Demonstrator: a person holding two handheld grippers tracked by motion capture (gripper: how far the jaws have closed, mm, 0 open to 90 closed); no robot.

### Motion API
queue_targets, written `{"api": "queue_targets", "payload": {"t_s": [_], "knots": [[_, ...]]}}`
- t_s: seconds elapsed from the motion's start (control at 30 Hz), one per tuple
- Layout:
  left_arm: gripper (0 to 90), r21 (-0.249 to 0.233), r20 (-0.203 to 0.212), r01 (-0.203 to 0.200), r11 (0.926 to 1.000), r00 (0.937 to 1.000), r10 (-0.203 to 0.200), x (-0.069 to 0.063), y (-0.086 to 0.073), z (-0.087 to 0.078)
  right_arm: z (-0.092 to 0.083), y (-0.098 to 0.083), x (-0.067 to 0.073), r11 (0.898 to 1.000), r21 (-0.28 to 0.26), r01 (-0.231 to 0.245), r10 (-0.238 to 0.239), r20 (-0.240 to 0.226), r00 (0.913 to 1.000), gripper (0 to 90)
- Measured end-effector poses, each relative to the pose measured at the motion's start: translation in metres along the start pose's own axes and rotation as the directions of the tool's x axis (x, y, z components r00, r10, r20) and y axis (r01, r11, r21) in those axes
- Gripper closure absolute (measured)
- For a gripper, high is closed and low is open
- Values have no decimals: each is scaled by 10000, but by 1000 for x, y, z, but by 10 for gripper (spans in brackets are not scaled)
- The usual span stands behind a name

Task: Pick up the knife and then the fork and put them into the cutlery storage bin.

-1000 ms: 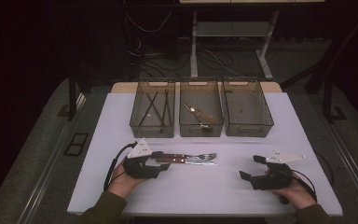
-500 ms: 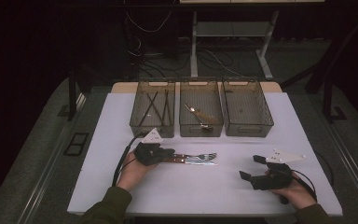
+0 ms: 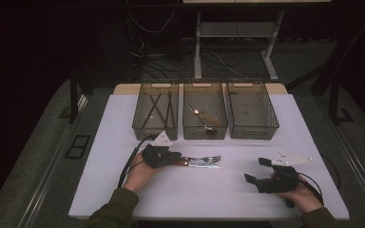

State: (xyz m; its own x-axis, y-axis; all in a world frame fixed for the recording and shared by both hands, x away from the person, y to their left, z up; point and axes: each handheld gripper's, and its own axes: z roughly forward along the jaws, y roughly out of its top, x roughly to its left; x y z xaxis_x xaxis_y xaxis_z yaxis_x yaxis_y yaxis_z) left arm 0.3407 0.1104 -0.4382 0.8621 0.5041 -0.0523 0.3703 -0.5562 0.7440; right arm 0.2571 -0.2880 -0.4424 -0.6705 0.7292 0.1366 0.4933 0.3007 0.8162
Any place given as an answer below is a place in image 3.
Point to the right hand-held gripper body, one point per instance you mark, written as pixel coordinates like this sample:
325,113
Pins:
282,182

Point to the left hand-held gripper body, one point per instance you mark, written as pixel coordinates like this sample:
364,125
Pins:
157,156

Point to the smoky transparent plastic bin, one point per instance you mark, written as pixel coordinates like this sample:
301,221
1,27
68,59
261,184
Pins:
155,134
204,136
253,107

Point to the black chopstick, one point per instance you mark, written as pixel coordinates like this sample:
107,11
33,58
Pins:
151,110
168,109

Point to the person's left hand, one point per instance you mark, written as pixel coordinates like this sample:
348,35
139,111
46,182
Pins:
139,175

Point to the person's right hand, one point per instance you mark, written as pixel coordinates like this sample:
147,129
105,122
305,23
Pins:
307,199

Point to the black metal stand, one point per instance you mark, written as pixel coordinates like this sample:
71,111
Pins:
73,101
334,101

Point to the white-legged desk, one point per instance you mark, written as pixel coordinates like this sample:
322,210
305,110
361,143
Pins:
198,47

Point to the aluminium rail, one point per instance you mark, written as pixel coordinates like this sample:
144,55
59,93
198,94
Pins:
41,190
361,177

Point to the black rectangular floor frame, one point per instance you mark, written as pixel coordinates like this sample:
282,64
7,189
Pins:
68,155

